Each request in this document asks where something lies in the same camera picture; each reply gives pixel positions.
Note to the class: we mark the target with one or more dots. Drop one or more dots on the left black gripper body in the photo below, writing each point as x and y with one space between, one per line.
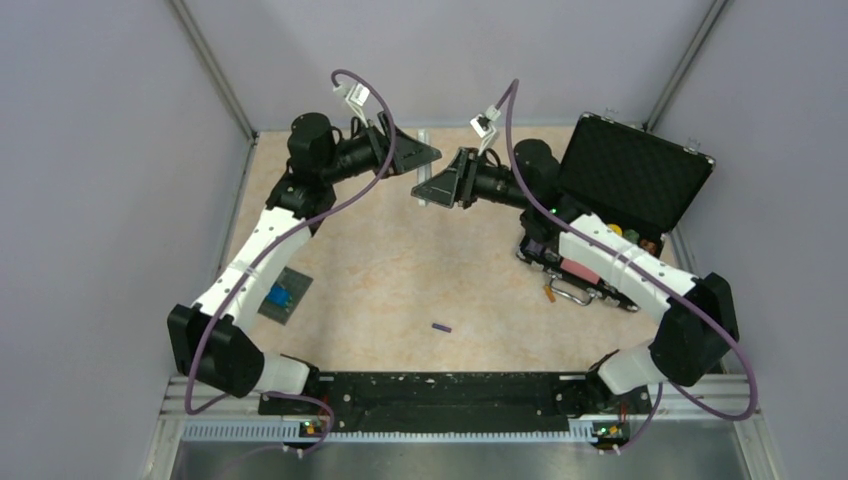
377 152

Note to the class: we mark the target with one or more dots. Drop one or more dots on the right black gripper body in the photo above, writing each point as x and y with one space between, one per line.
467 191

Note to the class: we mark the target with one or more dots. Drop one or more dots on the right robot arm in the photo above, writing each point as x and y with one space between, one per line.
696 317

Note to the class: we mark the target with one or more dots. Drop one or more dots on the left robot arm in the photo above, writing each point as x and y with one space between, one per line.
209 338

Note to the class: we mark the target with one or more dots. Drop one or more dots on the orange battery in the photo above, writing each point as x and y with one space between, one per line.
549 294

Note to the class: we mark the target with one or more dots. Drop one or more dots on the pink card box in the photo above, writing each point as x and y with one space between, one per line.
580 271

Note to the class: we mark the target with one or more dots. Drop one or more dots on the yellow round chip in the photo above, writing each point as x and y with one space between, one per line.
615 229

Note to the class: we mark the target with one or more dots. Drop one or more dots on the black aluminium case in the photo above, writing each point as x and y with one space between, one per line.
640 182

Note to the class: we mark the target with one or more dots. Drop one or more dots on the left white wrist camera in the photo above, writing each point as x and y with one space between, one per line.
355 97

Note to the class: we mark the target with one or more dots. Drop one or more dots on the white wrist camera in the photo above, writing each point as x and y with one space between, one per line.
355 97
484 126

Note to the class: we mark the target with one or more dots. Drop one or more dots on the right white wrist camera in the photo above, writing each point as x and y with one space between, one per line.
484 126

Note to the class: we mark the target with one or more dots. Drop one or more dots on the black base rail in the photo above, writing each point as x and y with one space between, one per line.
464 405

